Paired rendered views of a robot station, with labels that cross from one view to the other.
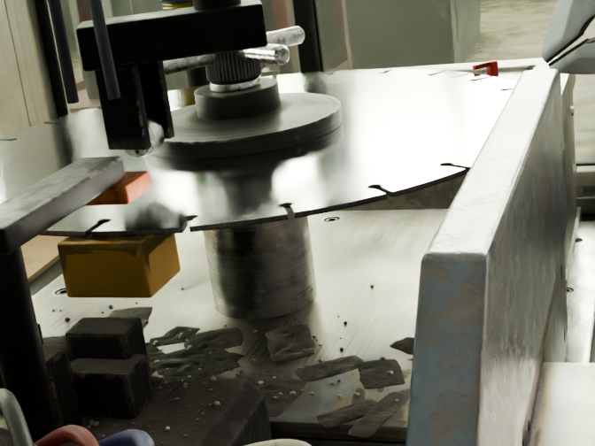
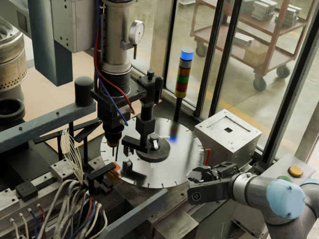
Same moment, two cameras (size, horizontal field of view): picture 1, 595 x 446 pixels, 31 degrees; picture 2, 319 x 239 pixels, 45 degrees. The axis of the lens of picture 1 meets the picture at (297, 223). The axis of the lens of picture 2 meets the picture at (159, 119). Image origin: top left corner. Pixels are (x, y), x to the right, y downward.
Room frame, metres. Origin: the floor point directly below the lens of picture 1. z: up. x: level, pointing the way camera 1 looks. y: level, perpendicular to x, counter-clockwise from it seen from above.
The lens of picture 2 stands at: (-0.26, -0.32, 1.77)
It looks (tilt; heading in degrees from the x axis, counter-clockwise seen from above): 38 degrees down; 22
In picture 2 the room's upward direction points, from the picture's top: 7 degrees clockwise
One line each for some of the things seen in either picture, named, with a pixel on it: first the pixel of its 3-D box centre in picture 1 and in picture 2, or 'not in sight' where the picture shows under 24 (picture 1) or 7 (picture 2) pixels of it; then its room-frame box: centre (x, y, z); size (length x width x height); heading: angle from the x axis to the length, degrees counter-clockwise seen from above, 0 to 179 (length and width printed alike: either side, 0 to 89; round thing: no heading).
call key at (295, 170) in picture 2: not in sight; (295, 172); (0.78, -0.41, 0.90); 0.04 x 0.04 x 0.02
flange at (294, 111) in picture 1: (239, 109); (153, 145); (0.58, 0.02, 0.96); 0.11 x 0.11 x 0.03
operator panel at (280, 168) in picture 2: not in sight; (273, 194); (0.72, -0.37, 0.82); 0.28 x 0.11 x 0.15; 160
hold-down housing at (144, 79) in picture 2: not in sight; (147, 103); (0.50, 0.02, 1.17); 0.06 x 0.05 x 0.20; 151
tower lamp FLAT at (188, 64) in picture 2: not in sight; (185, 61); (0.88, 0.06, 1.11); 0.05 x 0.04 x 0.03; 70
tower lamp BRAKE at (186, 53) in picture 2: not in sight; (186, 53); (0.88, 0.06, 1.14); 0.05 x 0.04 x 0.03; 70
